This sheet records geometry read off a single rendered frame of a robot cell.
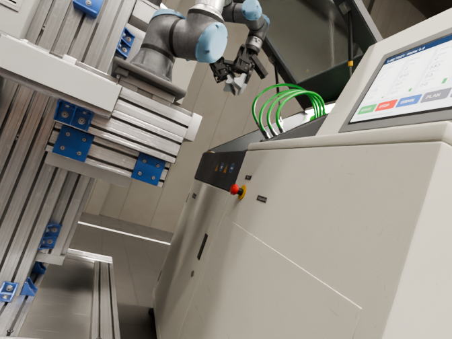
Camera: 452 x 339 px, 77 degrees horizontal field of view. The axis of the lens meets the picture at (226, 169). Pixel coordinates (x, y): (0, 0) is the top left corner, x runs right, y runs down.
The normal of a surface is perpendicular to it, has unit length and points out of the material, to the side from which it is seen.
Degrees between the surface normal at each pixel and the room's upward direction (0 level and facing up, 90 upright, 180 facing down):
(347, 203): 90
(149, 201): 90
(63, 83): 90
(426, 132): 90
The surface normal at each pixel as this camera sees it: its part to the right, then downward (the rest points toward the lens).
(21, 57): 0.40, 0.08
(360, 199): -0.89, -0.33
